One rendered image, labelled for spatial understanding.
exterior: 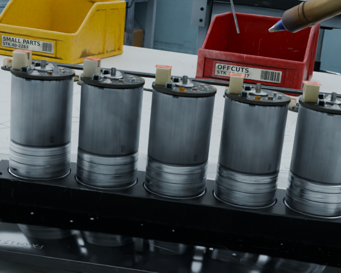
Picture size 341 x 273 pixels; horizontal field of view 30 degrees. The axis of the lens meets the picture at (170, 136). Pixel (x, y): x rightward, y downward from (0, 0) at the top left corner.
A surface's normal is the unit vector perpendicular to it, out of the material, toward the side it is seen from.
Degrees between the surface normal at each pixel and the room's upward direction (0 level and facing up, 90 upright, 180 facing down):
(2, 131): 0
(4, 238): 0
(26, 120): 90
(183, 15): 90
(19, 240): 0
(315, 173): 90
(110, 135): 90
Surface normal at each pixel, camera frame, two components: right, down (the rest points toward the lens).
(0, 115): 0.09, -0.96
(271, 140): 0.42, 0.28
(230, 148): -0.70, 0.13
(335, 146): 0.00, 0.27
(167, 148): -0.34, 0.22
